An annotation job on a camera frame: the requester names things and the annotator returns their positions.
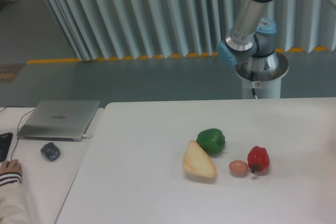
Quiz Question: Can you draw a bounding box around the person's hand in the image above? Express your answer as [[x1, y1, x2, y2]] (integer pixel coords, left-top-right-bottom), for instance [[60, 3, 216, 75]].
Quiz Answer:
[[0, 159, 23, 175]]

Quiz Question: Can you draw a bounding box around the toasted bread slice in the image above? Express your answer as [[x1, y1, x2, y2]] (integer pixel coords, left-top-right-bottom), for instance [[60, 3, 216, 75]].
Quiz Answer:
[[182, 141, 217, 179]]

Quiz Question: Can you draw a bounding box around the silver closed laptop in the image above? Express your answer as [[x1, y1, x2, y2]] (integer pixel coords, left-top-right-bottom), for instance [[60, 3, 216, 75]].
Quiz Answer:
[[17, 100, 100, 142]]

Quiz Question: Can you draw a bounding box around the black keyboard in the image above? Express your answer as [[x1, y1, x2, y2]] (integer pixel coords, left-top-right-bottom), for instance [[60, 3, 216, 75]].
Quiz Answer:
[[0, 132, 13, 162]]

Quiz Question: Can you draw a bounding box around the green bell pepper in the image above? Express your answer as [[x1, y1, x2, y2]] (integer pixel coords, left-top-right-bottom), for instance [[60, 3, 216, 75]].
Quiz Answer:
[[196, 128, 226, 154]]

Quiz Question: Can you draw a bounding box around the brown egg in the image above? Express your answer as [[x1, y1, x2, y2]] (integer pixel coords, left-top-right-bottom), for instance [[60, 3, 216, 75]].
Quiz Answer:
[[229, 160, 249, 176]]

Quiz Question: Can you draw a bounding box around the red bell pepper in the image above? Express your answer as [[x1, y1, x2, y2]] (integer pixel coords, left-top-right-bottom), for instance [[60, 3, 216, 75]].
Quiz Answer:
[[247, 146, 270, 173]]

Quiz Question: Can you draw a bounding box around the black cable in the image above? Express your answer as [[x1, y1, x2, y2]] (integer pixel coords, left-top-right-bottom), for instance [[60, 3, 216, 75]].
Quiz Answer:
[[0, 105, 36, 162]]

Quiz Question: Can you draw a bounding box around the white sleeved forearm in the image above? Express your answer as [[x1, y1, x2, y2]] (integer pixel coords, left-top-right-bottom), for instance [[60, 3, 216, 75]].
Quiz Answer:
[[1, 172, 31, 223]]

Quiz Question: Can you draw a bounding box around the white folding screen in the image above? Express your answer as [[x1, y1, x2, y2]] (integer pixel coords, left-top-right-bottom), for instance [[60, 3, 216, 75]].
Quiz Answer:
[[30, 0, 336, 63]]

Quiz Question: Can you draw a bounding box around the robot base cable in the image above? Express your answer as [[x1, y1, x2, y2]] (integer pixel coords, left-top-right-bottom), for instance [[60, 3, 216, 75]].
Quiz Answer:
[[250, 70, 258, 100]]

